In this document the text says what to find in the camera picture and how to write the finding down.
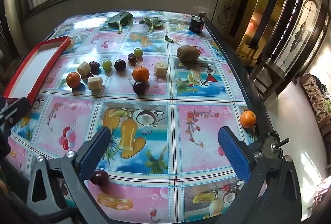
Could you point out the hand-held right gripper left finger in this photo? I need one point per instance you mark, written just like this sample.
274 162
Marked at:
95 153

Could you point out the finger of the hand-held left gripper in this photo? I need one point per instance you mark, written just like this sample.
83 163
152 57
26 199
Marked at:
14 114

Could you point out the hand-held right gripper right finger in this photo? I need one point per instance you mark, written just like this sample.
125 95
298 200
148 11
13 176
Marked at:
234 156

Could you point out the dark purple plum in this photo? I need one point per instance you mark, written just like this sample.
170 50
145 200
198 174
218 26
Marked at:
141 88
100 178

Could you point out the orange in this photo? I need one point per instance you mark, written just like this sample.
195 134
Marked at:
247 118
73 80
141 74

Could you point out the red rimmed white tray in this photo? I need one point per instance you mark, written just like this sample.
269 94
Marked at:
49 69

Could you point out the peeled sugarcane piece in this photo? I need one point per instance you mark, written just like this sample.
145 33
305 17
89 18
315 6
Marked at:
83 68
161 68
95 83

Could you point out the dark red grape cluster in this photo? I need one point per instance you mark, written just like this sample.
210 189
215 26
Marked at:
120 65
94 66

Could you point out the green grape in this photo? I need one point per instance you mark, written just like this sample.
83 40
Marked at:
107 65
138 52

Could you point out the red date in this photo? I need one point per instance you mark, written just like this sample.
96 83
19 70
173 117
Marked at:
132 59

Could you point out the brown kiwi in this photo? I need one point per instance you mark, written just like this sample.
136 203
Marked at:
188 53

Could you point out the colourful printed tablecloth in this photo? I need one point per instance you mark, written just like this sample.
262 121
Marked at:
206 131

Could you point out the small metal motor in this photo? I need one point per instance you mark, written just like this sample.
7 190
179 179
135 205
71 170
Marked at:
270 146

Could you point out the wooden stool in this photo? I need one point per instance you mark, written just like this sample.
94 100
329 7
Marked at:
263 71

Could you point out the patterned sofa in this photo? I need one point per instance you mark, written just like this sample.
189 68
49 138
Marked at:
314 94

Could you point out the small green leaf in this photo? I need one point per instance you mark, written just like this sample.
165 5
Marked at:
169 38

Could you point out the large green leaf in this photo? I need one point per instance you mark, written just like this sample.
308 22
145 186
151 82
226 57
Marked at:
120 18

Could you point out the dark jar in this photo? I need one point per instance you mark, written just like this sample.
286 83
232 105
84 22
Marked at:
196 24

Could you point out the crumpled green leaf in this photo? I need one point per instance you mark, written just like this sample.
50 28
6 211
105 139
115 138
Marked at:
153 23

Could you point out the stained glass door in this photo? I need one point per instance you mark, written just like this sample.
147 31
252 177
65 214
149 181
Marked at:
305 22

